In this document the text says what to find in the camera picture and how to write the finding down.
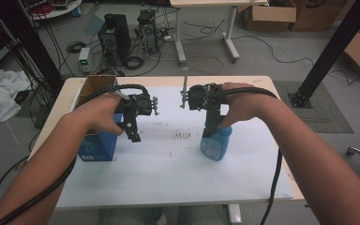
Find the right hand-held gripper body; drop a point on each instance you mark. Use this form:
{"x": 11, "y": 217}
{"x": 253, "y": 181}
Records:
{"x": 200, "y": 97}

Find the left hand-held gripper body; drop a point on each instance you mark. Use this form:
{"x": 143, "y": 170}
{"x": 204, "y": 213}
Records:
{"x": 140, "y": 104}

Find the blue plastic bottle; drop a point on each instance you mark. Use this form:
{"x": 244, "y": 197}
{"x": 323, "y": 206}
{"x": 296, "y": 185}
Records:
{"x": 215, "y": 146}

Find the blue cardboard box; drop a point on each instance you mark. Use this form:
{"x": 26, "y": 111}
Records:
{"x": 98, "y": 146}

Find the person's left hand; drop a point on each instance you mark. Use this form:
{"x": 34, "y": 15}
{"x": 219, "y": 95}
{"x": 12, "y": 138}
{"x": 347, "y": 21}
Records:
{"x": 101, "y": 114}

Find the person's right hand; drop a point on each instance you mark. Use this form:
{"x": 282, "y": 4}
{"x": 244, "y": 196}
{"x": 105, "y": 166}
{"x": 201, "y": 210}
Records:
{"x": 247, "y": 103}

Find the thin grey metal rod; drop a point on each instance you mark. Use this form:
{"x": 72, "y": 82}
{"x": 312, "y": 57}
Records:
{"x": 185, "y": 79}

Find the white table mat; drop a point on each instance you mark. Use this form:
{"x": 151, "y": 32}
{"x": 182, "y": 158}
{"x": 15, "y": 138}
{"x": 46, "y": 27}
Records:
{"x": 168, "y": 175}

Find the white power strip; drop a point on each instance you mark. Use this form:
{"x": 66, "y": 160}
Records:
{"x": 167, "y": 38}

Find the large black computer tower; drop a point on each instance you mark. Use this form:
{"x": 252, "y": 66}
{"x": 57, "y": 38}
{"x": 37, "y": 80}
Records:
{"x": 115, "y": 37}

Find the white power supply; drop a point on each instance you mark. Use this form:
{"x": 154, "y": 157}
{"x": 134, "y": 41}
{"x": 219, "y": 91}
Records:
{"x": 84, "y": 59}

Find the small black computer tower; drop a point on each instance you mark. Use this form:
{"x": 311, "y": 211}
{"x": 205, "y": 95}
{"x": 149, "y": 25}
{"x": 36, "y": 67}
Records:
{"x": 147, "y": 29}

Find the white table leg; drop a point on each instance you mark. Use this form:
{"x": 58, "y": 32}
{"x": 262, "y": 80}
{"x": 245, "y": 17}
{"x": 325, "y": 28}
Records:
{"x": 234, "y": 214}

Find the white desk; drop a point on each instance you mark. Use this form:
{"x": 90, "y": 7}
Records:
{"x": 215, "y": 2}

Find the grey floor mat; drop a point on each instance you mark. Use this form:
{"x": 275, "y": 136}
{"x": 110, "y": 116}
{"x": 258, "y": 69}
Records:
{"x": 328, "y": 115}

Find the round white table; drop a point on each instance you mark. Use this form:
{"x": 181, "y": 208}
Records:
{"x": 59, "y": 11}

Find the white cloth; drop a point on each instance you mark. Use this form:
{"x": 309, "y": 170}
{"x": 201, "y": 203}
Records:
{"x": 0, "y": 93}

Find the black metal stand post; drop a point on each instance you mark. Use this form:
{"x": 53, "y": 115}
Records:
{"x": 334, "y": 50}
{"x": 40, "y": 47}

